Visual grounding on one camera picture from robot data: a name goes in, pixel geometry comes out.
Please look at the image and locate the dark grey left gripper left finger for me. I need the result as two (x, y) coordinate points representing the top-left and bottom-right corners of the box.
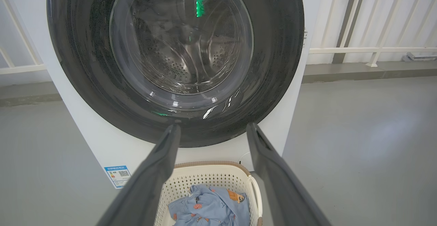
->
(97, 124), (181, 226)

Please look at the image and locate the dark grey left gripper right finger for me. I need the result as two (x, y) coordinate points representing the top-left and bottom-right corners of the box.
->
(246, 123), (332, 226)

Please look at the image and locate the blue cartoon print garment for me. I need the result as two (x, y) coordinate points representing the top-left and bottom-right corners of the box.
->
(168, 184), (250, 226)

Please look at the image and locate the black round glass washer door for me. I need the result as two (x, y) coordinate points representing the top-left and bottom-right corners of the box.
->
(47, 0), (305, 148)

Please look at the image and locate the cream perforated laundry basket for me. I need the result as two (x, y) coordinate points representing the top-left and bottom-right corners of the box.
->
(154, 161), (263, 226)

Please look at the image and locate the white front-load washing machine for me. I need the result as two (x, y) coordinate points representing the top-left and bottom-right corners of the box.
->
(3, 0), (325, 189)

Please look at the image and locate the blue energy label sticker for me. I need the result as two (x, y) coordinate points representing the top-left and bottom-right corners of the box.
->
(104, 166), (132, 189)

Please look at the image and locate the white metal railing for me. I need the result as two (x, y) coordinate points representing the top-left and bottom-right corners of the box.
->
(309, 0), (437, 67)
(0, 0), (46, 75)

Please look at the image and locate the grey floor bracket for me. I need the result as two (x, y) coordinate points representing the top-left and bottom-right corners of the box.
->
(402, 52), (437, 62)

